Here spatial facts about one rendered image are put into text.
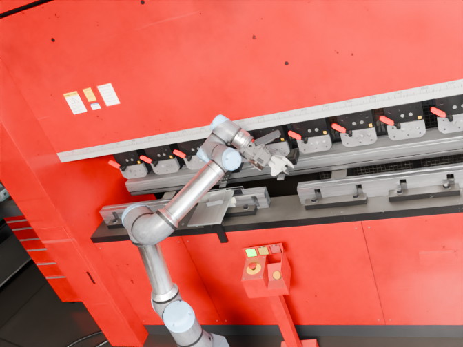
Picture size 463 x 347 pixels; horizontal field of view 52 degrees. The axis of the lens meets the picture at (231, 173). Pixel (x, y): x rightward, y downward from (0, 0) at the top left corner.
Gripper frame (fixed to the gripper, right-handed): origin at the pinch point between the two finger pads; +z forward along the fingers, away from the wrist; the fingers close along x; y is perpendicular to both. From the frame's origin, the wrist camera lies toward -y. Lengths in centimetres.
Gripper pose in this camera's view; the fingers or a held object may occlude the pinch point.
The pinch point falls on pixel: (290, 167)
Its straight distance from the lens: 187.2
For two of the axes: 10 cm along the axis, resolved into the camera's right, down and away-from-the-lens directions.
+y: -5.8, 7.7, -2.7
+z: 8.1, 5.8, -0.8
